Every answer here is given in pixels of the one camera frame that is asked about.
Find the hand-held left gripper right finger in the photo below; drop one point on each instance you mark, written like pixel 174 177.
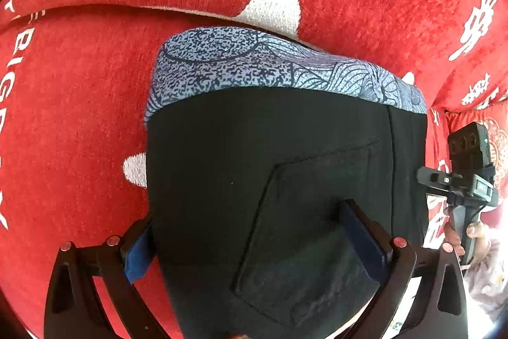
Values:
pixel 361 239

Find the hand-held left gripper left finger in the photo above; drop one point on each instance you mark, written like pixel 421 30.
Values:
pixel 137 261

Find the black pants blue patterned waistband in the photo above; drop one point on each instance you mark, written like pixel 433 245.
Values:
pixel 238 164

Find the person's right forearm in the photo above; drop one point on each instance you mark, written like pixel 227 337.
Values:
pixel 488 283

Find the person's right hand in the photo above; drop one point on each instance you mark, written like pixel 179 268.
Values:
pixel 480 239

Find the red printed blanket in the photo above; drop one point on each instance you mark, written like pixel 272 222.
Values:
pixel 79 104

